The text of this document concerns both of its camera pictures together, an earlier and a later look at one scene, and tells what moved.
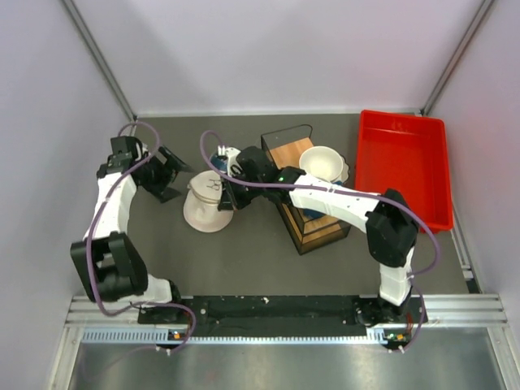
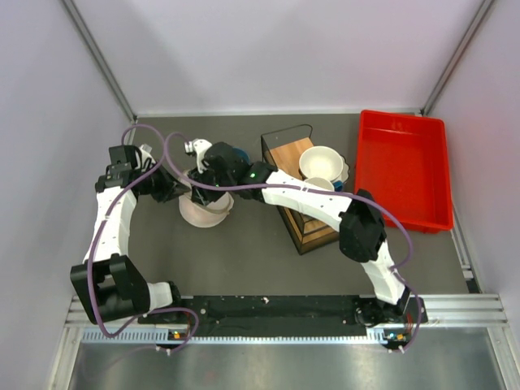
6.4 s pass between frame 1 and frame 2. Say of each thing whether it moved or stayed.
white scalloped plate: stayed
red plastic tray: stayed
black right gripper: moved
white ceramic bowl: stayed
